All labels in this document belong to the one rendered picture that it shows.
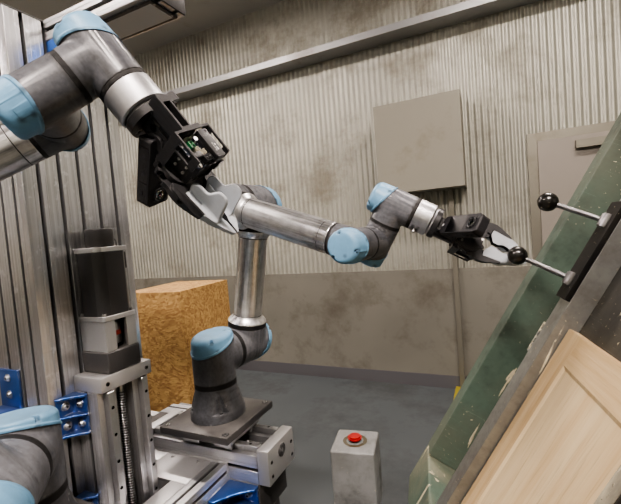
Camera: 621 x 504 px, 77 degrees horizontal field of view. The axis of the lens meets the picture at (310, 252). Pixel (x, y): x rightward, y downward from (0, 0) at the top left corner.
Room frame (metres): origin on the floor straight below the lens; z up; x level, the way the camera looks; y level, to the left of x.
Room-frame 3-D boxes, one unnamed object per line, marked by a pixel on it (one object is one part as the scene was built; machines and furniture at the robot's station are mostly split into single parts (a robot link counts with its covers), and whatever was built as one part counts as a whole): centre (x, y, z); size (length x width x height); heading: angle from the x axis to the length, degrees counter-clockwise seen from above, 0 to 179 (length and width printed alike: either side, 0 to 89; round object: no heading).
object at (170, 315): (2.50, 0.87, 0.63); 0.50 x 0.42 x 1.25; 159
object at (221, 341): (1.09, 0.29, 1.20); 0.13 x 0.12 x 0.14; 148
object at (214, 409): (1.08, 0.29, 1.09); 0.15 x 0.15 x 0.10
